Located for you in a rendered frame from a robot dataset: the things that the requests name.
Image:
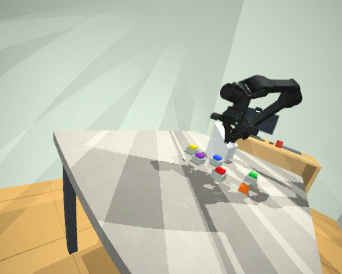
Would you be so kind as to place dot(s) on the green button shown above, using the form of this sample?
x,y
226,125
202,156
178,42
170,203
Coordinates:
x,y
251,178

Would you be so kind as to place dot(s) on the blue button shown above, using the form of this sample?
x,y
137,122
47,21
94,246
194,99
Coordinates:
x,y
216,160

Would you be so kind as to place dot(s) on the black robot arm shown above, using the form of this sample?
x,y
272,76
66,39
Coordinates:
x,y
259,86

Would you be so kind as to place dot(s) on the red button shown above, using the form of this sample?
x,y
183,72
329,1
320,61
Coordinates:
x,y
219,174

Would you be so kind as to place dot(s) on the purple button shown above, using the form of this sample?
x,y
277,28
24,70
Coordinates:
x,y
198,158

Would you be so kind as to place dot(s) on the orange block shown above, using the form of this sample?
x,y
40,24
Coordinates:
x,y
244,188

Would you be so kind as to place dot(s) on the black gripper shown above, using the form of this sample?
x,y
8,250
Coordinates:
x,y
238,128

